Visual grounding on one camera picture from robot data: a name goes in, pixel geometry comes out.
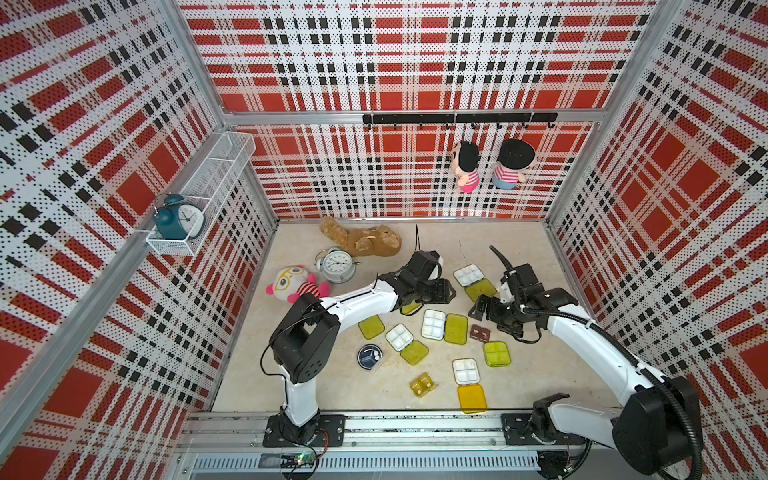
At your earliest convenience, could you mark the teal alarm clock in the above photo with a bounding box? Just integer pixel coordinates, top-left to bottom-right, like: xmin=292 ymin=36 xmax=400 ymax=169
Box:
xmin=152 ymin=193 xmax=206 ymax=240

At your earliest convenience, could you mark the yellow pillbox open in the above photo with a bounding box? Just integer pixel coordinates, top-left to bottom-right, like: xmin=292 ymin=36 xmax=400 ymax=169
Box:
xmin=452 ymin=358 xmax=488 ymax=415

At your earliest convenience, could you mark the black hook rail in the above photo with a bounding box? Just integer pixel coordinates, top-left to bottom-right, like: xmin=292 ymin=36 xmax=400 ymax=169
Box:
xmin=362 ymin=112 xmax=559 ymax=127

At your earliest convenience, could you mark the green circuit board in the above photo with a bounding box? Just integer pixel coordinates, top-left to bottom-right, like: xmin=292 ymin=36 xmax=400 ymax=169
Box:
xmin=258 ymin=452 xmax=316 ymax=470

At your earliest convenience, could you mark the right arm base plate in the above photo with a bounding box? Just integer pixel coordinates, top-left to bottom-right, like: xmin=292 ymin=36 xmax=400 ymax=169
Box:
xmin=501 ymin=410 xmax=587 ymax=447

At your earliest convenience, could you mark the small brown pill case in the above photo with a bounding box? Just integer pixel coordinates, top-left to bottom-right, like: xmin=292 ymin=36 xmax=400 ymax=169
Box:
xmin=469 ymin=325 xmax=491 ymax=343

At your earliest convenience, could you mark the white wire shelf basket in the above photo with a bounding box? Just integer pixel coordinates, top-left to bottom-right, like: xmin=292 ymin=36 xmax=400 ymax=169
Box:
xmin=146 ymin=131 xmax=255 ymax=257

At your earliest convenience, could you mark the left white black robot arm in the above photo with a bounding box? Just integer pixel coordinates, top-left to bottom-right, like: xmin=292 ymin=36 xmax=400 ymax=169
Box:
xmin=265 ymin=250 xmax=456 ymax=445

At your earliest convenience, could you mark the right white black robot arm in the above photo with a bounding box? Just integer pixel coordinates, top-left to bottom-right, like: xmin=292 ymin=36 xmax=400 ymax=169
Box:
xmin=469 ymin=260 xmax=704 ymax=479

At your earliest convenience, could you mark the silver alarm clock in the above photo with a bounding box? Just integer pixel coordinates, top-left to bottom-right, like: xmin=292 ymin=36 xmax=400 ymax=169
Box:
xmin=315 ymin=247 xmax=357 ymax=284

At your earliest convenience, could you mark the brown plush bear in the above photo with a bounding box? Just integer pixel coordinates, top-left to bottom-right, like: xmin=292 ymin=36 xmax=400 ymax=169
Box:
xmin=320 ymin=217 xmax=402 ymax=257

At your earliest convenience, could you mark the round dark blue tin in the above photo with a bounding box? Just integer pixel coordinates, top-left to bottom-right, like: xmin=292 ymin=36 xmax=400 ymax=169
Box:
xmin=356 ymin=344 xmax=383 ymax=371

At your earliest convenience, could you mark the aluminium rail front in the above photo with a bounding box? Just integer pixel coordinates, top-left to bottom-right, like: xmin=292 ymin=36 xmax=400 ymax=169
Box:
xmin=177 ymin=409 xmax=583 ymax=453

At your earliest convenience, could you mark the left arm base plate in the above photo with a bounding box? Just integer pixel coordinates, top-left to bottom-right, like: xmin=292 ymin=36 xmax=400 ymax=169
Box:
xmin=262 ymin=412 xmax=346 ymax=448

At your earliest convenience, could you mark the doll with pink striped shirt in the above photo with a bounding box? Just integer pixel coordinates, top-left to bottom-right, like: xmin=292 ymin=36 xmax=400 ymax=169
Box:
xmin=450 ymin=141 xmax=480 ymax=194

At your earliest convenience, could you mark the doll with black hat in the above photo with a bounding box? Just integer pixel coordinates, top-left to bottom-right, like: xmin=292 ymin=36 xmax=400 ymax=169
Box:
xmin=492 ymin=138 xmax=535 ymax=190

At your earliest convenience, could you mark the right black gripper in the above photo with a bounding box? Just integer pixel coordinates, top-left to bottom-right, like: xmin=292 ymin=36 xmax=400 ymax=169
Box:
xmin=470 ymin=293 xmax=527 ymax=339

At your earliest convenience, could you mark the green pillbox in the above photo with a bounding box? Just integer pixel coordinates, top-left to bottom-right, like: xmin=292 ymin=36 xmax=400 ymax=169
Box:
xmin=483 ymin=341 xmax=512 ymax=368
xmin=421 ymin=309 xmax=469 ymax=345
xmin=400 ymin=301 xmax=423 ymax=316
xmin=385 ymin=324 xmax=429 ymax=366
xmin=358 ymin=315 xmax=385 ymax=340
xmin=453 ymin=264 xmax=497 ymax=303

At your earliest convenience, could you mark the pink white plush toy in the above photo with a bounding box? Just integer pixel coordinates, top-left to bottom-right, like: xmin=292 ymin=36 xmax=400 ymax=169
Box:
xmin=266 ymin=265 xmax=330 ymax=304

